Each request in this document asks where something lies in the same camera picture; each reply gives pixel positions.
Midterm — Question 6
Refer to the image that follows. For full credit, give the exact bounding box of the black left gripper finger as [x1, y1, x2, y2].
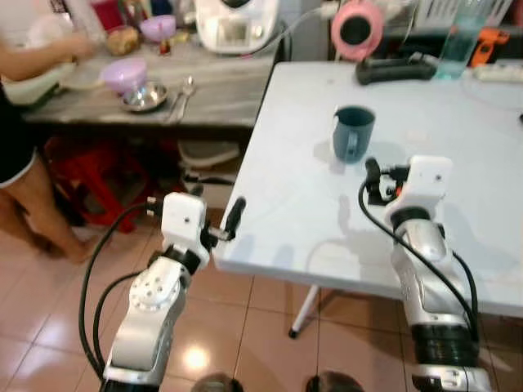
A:
[223, 196, 247, 241]

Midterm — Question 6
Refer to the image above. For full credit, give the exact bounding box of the blue-grey plastic mug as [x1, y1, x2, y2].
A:
[331, 105, 378, 165]

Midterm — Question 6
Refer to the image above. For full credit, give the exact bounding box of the white folding table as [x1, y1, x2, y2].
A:
[210, 60, 523, 340]

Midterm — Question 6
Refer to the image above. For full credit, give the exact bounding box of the black oblong case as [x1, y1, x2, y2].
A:
[354, 56, 437, 87]

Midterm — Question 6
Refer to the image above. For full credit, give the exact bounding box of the grey wooden side table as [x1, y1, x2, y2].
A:
[23, 33, 280, 133]

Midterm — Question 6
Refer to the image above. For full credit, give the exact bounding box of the red plastic stool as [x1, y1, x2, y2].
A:
[43, 137, 158, 234]

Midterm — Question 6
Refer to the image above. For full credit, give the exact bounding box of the metal spoon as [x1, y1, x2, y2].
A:
[174, 75, 198, 124]

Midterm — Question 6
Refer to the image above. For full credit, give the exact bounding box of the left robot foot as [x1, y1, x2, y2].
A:
[190, 372, 246, 392]

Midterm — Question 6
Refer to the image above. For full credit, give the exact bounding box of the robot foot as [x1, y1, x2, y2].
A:
[306, 371, 365, 392]
[190, 372, 246, 392]

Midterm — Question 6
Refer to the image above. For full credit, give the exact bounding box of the steel bowl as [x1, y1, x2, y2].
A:
[122, 81, 170, 114]

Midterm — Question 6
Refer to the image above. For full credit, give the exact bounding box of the round pink fan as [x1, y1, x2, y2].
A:
[330, 0, 386, 63]

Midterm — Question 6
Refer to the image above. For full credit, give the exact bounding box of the clear blue water bottle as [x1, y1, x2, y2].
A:
[435, 0, 492, 81]

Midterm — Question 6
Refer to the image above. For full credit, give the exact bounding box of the white power strip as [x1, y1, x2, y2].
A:
[473, 63, 523, 85]

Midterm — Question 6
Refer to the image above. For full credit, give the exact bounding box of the orange and black tool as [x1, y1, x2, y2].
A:
[469, 27, 512, 68]

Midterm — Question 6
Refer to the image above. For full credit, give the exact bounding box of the large purple plastic bowl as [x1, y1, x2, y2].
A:
[99, 56, 150, 96]

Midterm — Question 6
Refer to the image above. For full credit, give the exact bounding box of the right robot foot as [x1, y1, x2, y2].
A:
[306, 371, 365, 392]

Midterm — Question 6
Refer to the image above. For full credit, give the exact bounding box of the white kitchen appliance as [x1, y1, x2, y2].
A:
[194, 0, 276, 56]

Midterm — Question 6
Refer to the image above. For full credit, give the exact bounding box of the person in black shorts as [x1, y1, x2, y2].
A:
[0, 31, 101, 264]

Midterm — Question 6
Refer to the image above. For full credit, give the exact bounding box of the small purple bowl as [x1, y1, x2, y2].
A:
[138, 14, 178, 42]

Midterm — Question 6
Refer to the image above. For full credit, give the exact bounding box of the glass jar with food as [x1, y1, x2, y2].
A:
[105, 25, 141, 57]

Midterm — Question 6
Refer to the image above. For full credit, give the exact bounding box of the pale green basin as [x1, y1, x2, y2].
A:
[0, 63, 76, 108]

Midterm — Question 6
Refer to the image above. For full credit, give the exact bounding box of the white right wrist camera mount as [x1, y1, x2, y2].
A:
[384, 155, 454, 229]

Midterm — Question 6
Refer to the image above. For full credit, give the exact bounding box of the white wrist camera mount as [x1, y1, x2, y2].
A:
[160, 193, 210, 259]
[384, 155, 454, 229]

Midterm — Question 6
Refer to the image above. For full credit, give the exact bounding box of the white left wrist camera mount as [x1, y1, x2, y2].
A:
[160, 193, 210, 259]

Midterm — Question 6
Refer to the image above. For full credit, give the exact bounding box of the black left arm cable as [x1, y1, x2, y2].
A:
[78, 198, 164, 378]

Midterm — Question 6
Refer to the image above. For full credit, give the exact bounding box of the white wire rack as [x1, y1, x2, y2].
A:
[415, 0, 512, 30]

